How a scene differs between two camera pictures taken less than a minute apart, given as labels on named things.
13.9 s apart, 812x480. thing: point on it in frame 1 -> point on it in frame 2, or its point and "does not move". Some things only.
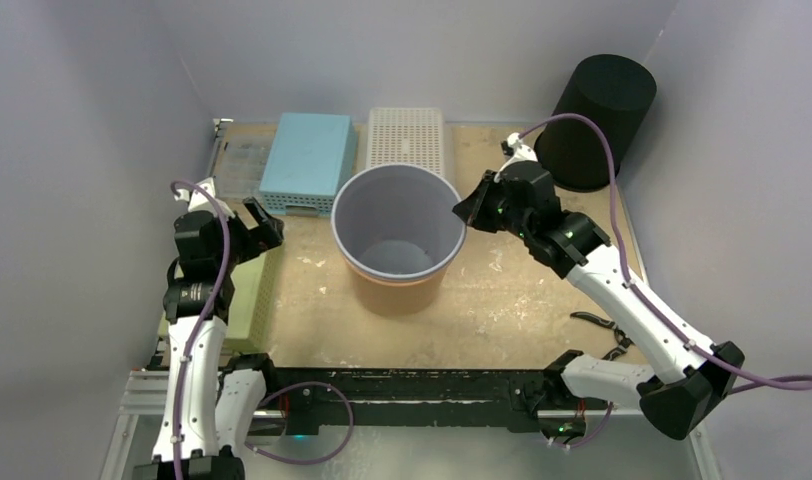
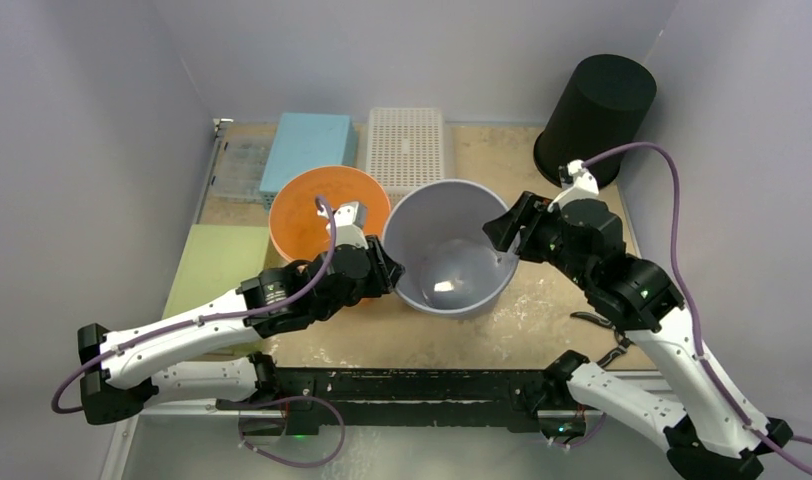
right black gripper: (488, 204) -> (517, 225)
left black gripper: (264, 236) -> (386, 273)
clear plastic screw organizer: (239, 156) does not move
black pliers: (621, 337) does not move
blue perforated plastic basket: (312, 158) does not move
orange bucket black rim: (399, 276) -> (299, 232)
